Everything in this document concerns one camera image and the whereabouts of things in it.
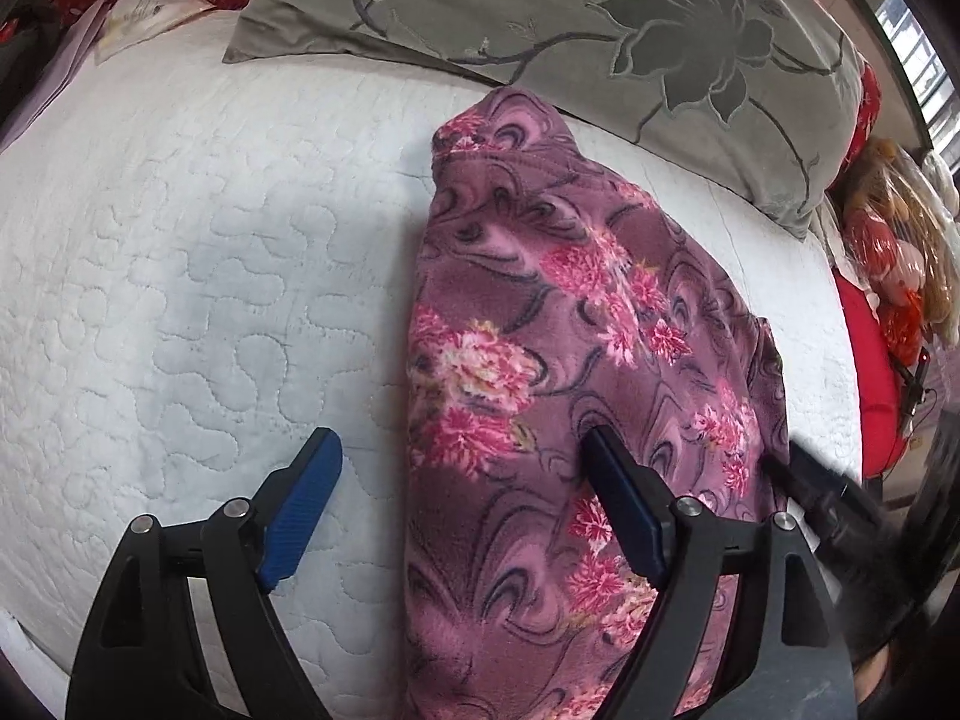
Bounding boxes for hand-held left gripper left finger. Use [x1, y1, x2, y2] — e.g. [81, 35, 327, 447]
[66, 427, 344, 720]

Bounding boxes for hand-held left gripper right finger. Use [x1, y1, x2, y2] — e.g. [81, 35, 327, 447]
[581, 426, 856, 720]

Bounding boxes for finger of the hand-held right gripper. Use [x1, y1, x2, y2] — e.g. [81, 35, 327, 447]
[765, 441, 872, 535]

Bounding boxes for purple floral fleece garment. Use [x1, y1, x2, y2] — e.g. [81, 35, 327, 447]
[401, 86, 792, 720]

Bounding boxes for plain red cushion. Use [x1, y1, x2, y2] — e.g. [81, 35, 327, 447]
[836, 270, 908, 481]

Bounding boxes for doll in red dress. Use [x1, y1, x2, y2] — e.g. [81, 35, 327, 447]
[844, 139, 931, 361]

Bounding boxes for white quilted bedspread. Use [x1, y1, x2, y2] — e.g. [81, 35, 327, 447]
[0, 11, 863, 720]

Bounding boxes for plush toy in plastic wrap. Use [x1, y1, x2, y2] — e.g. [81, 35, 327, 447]
[900, 150, 960, 346]

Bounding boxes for window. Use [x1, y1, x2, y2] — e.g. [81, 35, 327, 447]
[817, 0, 960, 158]

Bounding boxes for white paper sheets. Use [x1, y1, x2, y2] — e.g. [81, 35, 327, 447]
[11, 4, 106, 143]

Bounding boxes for grey flower-embroidered pillow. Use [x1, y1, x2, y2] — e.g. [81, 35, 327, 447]
[223, 0, 867, 241]

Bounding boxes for white paper bag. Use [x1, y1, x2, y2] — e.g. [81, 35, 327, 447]
[94, 0, 218, 65]

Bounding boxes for black cable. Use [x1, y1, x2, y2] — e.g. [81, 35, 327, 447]
[892, 345, 932, 440]

